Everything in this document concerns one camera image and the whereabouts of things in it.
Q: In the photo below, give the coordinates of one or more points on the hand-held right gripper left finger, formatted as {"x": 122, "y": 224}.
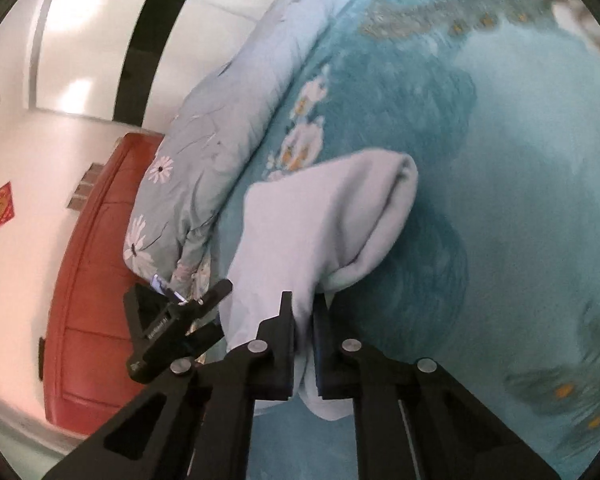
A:
{"x": 280, "y": 360}

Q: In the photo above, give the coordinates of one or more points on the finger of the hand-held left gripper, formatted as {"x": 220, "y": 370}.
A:
{"x": 210, "y": 297}

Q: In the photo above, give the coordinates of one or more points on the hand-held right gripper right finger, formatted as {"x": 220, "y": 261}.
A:
{"x": 330, "y": 360}

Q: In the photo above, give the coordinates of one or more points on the light blue pants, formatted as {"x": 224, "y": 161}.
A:
{"x": 320, "y": 220}

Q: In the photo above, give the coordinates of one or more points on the smartphone with lit screen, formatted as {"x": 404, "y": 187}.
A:
{"x": 160, "y": 285}

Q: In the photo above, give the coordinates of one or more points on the orange wooden headboard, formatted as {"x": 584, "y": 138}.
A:
{"x": 90, "y": 285}

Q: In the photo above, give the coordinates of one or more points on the grey blue floral quilt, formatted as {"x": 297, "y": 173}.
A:
{"x": 220, "y": 110}

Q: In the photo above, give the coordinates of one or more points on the teal floral bed sheet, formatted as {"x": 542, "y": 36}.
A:
{"x": 505, "y": 185}

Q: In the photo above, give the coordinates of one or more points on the white wardrobe with black band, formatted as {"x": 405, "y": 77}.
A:
{"x": 90, "y": 60}

